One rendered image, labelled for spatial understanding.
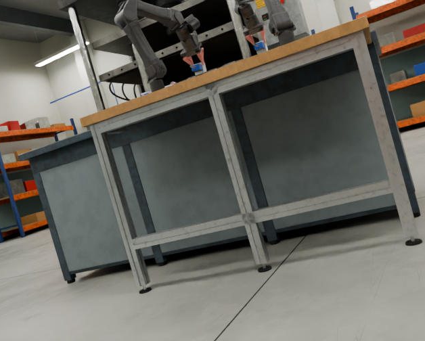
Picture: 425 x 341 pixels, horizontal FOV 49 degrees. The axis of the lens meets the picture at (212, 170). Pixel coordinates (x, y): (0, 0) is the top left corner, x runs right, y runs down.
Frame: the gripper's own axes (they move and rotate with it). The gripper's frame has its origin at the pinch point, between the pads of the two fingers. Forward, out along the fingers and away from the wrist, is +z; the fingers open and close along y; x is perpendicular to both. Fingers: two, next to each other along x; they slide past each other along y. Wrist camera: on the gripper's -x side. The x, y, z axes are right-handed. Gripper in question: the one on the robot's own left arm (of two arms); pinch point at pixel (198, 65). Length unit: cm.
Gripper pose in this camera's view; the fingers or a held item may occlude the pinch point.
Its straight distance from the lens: 232.4
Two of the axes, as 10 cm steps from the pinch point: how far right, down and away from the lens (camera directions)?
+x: -1.9, 6.1, -7.7
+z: 4.0, 7.6, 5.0
